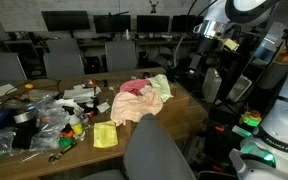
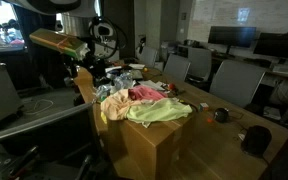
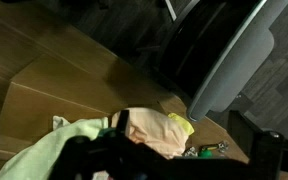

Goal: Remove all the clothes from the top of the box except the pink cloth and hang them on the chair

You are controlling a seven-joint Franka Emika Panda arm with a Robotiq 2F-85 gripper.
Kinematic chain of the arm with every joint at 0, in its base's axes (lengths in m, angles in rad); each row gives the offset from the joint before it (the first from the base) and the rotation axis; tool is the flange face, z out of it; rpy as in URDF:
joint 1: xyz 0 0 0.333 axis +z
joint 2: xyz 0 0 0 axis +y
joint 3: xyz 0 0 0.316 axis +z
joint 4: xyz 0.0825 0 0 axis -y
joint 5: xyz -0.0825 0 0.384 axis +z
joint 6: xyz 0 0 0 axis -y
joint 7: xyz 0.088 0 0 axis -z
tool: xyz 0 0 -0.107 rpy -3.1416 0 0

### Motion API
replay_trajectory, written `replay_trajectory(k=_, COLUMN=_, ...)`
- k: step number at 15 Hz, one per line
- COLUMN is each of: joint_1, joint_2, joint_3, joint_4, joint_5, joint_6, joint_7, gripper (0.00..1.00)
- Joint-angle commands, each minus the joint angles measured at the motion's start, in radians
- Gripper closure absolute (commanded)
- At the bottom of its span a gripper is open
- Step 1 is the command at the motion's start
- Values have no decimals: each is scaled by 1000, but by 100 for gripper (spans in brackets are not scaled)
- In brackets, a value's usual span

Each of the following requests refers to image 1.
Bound grey tape roll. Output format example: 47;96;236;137
14;112;34;124

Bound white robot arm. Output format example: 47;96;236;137
193;0;280;53

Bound light green towel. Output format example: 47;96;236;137
149;74;173;102

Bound black monitor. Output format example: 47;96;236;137
93;15;131;33
42;11;90;31
137;15;169;33

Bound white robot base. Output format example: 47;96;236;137
229;75;288;180

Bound stack of white papers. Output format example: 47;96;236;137
63;86;102;103

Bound pink cloth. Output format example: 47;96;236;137
120;79;150;95

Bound grey chair middle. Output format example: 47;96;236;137
44;39;84;78

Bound black monitor left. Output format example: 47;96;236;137
42;11;90;31

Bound grey office chair near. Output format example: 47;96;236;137
80;114;196;180

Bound black monitor middle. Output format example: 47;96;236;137
93;15;131;33

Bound cardboard box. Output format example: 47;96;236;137
114;82;207;139

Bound adjustable wrench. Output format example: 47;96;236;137
48;143;76;163

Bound spray bottle yellow label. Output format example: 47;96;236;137
68;110;85;141

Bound clear plastic bag pile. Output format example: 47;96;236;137
0;96;69;154

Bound yellow cloth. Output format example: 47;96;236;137
93;121;118;148

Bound grey chair far left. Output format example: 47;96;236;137
0;53;27;81

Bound grey chair right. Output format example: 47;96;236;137
105;41;138;72

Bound peach cloth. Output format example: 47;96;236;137
110;88;163;126

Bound black monitor right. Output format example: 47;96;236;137
137;15;169;33

